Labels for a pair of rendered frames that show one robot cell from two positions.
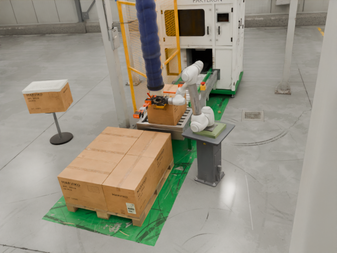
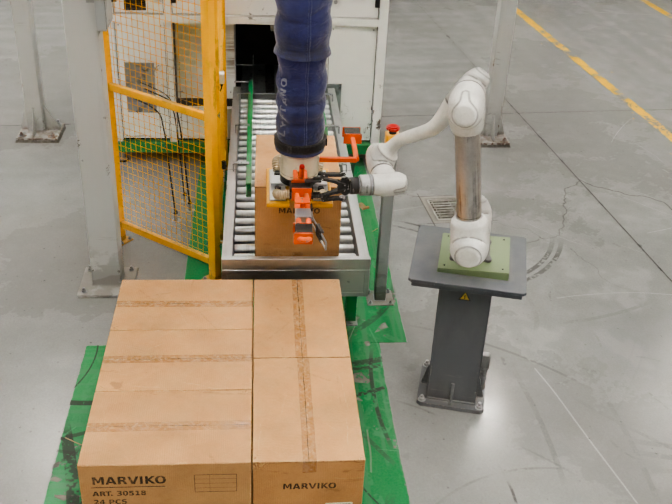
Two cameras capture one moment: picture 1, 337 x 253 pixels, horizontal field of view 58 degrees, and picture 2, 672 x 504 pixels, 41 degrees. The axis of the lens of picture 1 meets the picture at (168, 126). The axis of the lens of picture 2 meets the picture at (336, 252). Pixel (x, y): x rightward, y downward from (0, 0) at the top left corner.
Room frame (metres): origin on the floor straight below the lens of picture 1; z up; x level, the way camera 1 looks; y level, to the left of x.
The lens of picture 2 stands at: (0.49, 1.65, 2.77)
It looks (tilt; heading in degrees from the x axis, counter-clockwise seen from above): 30 degrees down; 332
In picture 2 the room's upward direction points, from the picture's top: 3 degrees clockwise
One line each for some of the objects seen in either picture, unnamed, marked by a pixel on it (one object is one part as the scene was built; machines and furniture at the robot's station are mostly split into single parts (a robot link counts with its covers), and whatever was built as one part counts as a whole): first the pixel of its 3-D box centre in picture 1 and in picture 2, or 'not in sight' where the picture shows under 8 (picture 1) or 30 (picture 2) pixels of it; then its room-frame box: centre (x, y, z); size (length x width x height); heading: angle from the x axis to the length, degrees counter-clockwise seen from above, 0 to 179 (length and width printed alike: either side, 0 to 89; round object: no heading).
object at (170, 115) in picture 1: (167, 104); (296, 196); (4.11, -0.01, 0.75); 0.60 x 0.40 x 0.40; 157
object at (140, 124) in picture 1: (159, 126); (296, 263); (3.78, 0.13, 0.58); 0.70 x 0.03 x 0.06; 68
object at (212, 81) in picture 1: (202, 98); (344, 171); (4.74, -0.61, 0.50); 2.31 x 0.05 x 0.19; 158
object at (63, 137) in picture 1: (56, 123); not in sight; (4.71, 1.90, 0.31); 0.40 x 0.40 x 0.62
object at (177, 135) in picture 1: (160, 132); (295, 282); (3.78, 0.13, 0.47); 0.70 x 0.03 x 0.15; 68
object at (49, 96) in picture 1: (48, 96); not in sight; (4.71, 1.90, 0.82); 0.60 x 0.40 x 0.40; 85
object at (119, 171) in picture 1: (121, 165); (228, 396); (3.26, 0.66, 0.34); 1.20 x 1.00 x 0.40; 158
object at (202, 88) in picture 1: (203, 115); (385, 220); (4.12, -0.55, 0.50); 0.07 x 0.07 x 1.00; 68
